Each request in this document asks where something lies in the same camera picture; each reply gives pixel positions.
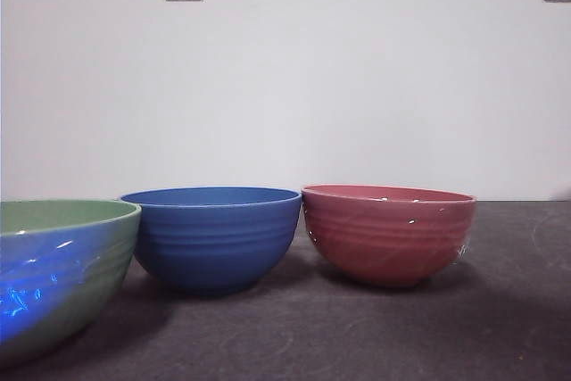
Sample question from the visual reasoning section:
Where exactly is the red ribbed bowl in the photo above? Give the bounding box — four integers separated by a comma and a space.
301, 183, 477, 288

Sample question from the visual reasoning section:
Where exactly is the green ribbed bowl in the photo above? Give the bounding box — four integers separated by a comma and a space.
0, 198, 143, 371

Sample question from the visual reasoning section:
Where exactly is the blue ribbed bowl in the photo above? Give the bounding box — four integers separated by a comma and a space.
120, 186, 303, 297

